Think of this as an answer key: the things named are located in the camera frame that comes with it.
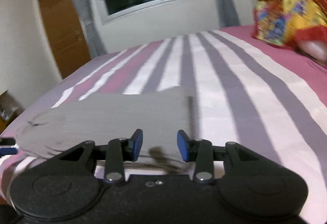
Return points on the grey left curtain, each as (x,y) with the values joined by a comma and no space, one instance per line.
(85,14)

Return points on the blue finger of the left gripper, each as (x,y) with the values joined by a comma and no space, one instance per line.
(8,147)

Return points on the colourful folded blanket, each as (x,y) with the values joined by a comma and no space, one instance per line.
(285,23)

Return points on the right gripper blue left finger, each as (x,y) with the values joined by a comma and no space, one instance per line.
(119,151)

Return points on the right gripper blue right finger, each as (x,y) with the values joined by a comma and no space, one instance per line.
(200,152)

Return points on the brown wooden door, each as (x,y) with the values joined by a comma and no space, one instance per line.
(64,34)

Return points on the grey pants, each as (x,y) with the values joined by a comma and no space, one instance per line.
(103,117)

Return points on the dark bedside furniture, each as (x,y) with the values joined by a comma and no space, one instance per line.
(10,110)

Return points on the striped pink purple bedsheet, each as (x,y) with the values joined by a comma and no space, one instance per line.
(270,100)

